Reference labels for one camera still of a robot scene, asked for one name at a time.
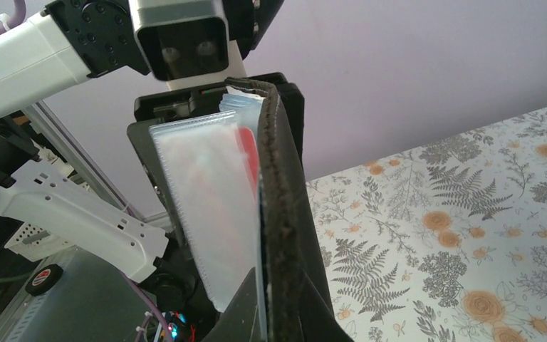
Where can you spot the white perforated basket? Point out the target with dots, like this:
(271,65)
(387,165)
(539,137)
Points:
(34,243)

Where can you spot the floral table mat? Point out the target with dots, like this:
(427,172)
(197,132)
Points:
(443,242)

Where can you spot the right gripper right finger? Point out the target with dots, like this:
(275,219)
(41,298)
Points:
(316,319)

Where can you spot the black leather card holder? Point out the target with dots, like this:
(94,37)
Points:
(231,230)

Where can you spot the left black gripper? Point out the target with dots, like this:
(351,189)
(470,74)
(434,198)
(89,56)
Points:
(159,108)

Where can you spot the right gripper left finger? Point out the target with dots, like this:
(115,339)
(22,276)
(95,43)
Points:
(239,322)

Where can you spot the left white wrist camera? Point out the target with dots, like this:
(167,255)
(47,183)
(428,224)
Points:
(186,43)

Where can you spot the black tape roll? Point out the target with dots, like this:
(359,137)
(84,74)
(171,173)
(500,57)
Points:
(44,280)

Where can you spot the aluminium rail frame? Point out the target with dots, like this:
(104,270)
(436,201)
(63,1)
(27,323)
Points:
(63,141)

